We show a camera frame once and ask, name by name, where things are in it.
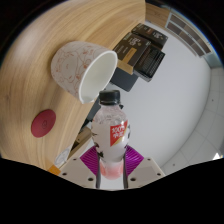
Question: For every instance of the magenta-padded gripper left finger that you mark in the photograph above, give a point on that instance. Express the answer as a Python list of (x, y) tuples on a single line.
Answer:
[(77, 171)]

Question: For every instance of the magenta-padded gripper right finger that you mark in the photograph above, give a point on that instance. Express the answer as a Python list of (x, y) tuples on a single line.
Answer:
[(146, 170)]

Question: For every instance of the clear pink drink bottle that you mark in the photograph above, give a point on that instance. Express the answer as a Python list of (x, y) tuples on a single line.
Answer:
[(108, 133)]

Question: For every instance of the clear round-print sheet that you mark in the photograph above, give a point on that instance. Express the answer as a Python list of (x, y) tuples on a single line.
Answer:
[(62, 156)]

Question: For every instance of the flat round red coaster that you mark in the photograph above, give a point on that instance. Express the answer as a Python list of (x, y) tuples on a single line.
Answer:
[(43, 123)]

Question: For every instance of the white patterned cup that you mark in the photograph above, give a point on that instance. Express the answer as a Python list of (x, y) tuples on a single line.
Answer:
[(71, 68)]

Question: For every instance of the dark brown tan-sided box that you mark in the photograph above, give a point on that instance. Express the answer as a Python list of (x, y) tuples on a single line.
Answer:
[(130, 50)]

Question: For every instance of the dark brown printed box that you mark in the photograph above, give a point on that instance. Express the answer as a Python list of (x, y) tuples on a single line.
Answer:
[(150, 33)]

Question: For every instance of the wooden shelf cabinet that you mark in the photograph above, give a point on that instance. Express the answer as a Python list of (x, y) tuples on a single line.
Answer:
[(186, 33)]

